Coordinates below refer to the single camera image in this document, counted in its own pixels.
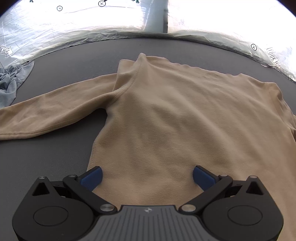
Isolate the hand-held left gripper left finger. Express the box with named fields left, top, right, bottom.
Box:
left=27, top=166, right=117, bottom=214

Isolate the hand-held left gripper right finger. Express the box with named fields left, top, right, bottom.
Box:
left=180, top=165, right=271, bottom=214

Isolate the beige long-sleeve sweater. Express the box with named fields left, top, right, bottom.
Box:
left=0, top=52, right=296, bottom=210

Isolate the grey shirt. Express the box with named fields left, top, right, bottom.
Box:
left=0, top=61, right=35, bottom=109

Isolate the white printed sheet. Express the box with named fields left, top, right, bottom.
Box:
left=0, top=0, right=296, bottom=83

